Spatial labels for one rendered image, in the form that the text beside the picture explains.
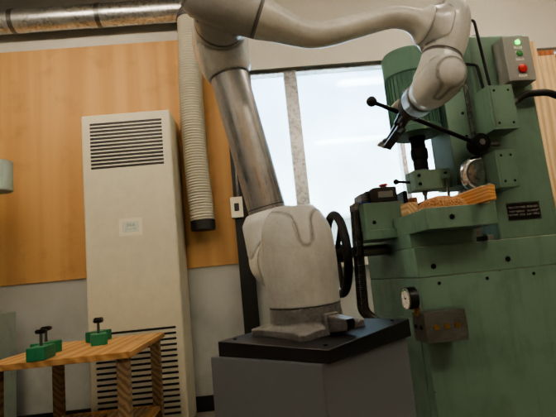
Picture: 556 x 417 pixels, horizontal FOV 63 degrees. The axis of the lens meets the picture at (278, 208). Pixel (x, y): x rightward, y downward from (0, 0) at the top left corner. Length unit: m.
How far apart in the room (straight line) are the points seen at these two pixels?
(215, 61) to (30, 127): 2.31
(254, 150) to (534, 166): 1.00
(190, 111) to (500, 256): 2.05
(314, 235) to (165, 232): 1.81
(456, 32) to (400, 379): 0.83
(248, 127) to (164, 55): 2.19
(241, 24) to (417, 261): 0.80
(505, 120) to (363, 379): 1.03
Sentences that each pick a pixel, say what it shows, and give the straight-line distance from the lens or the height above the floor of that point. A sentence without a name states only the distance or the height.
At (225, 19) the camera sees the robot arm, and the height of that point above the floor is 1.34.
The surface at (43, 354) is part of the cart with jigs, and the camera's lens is 2.01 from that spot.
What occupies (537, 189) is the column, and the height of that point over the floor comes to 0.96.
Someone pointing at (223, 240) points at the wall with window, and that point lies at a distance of 2.91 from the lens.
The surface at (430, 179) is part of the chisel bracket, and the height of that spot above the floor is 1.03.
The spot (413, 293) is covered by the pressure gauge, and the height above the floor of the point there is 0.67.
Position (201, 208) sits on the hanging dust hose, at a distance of 2.77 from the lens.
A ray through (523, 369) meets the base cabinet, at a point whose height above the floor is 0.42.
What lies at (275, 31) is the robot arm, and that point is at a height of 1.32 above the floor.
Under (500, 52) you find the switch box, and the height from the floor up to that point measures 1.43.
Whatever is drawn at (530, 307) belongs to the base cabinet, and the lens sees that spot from 1.56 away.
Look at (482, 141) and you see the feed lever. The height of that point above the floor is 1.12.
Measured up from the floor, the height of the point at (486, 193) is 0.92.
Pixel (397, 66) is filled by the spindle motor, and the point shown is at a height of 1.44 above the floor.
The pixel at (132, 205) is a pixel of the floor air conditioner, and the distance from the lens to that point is 2.74.
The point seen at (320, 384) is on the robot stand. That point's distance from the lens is 0.82.
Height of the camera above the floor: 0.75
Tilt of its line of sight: 9 degrees up
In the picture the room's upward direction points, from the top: 6 degrees counter-clockwise
